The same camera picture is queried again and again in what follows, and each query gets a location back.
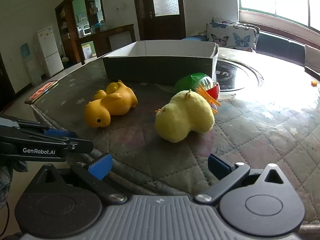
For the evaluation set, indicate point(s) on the grey sofa cushion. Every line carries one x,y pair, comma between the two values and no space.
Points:
312,55

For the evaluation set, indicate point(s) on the round black table hotplate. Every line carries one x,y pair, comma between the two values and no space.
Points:
235,76

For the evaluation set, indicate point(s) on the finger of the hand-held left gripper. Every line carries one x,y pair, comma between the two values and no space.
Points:
81,146
58,133

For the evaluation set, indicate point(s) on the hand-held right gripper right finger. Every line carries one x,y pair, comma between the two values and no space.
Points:
218,165

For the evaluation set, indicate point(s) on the white water dispenser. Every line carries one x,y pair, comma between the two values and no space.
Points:
31,67

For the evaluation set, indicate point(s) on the dark wooden door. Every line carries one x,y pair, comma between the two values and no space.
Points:
165,27

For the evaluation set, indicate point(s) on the white storage bin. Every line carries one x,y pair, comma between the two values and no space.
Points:
88,52

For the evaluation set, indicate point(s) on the large butterfly print pillow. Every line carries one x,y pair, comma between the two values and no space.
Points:
232,37

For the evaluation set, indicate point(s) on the green and red plastic ball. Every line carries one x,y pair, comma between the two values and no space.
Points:
191,80

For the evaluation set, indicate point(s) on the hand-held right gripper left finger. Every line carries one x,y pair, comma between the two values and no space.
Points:
101,166

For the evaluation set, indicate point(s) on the yellow plush chick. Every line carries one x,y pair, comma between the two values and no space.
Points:
185,117

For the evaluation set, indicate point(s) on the red smartphone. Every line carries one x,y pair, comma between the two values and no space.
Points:
41,92

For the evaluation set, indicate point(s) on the dark wooden cabinet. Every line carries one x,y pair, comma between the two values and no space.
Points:
72,45

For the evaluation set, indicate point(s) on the small butterfly print pillow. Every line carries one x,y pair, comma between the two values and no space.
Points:
223,20

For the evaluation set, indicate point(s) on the dark teal sofa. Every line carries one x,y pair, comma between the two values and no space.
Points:
280,46

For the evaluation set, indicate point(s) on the orange rubber duck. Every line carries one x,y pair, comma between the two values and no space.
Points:
117,100

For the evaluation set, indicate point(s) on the white refrigerator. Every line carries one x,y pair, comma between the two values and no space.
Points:
50,52

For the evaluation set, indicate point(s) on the grey quilted star table cover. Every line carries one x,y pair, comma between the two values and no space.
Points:
250,135

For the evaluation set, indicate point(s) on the blue sofa cushion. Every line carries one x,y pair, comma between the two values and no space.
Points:
195,38

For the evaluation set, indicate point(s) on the white storage box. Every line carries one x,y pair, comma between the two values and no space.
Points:
160,67

